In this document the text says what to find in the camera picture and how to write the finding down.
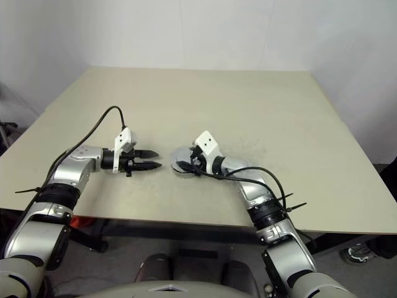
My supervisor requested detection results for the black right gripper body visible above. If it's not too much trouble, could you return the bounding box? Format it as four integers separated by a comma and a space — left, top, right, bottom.
187, 145, 208, 174

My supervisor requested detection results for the black table frame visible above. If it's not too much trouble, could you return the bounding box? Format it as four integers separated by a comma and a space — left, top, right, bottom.
70, 216, 383, 259

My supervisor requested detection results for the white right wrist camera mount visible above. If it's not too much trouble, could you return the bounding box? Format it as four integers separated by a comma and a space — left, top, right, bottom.
194, 130, 222, 175

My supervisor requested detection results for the grey sneaker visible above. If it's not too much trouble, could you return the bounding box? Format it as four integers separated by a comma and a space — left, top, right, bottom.
339, 243, 378, 265

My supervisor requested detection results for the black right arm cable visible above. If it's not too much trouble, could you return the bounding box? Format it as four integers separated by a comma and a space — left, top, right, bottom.
196, 166, 314, 242

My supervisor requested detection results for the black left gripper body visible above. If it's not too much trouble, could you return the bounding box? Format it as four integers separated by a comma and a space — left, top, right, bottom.
118, 148, 139, 178

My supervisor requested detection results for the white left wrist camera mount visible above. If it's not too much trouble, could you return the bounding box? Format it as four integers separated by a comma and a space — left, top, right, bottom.
112, 127, 139, 173

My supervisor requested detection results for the red fabric item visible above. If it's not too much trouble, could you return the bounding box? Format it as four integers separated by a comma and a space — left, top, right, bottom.
70, 217, 94, 230

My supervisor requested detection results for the black table caster wheel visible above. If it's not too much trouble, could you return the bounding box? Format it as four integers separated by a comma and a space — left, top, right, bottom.
87, 238, 110, 253

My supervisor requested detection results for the grey robot torso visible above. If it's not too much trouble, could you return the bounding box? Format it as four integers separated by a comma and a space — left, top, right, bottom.
76, 279, 270, 298

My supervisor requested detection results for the dark rounded shape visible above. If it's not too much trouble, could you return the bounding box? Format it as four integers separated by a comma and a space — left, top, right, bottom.
135, 253, 172, 285

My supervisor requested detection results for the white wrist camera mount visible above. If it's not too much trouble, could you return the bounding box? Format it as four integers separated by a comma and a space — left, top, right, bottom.
112, 127, 139, 173
194, 130, 222, 175

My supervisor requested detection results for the black flat floor strip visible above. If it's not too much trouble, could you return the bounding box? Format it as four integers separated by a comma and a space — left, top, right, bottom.
177, 248, 218, 260

